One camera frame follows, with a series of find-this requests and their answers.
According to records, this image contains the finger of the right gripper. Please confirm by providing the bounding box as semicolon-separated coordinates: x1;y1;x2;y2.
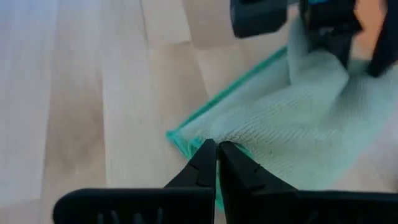
229;0;363;69
367;0;398;78

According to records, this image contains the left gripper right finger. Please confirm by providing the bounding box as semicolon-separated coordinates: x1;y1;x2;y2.
218;141;398;224

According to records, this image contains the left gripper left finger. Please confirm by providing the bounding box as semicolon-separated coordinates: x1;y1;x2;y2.
52;139;218;224

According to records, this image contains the green microfiber towel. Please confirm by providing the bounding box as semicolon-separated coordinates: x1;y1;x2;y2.
165;15;398;212

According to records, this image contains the orange cutting board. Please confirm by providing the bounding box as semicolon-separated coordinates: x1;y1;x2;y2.
354;0;388;60

